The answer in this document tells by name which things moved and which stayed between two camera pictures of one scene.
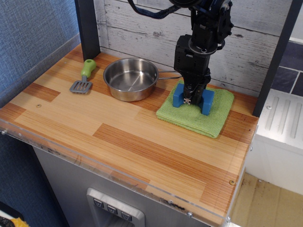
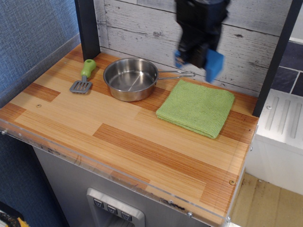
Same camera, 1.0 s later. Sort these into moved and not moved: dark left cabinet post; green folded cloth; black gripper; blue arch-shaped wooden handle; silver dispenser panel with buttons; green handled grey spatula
Moved: blue arch-shaped wooden handle; black gripper
Not moved: silver dispenser panel with buttons; green folded cloth; green handled grey spatula; dark left cabinet post
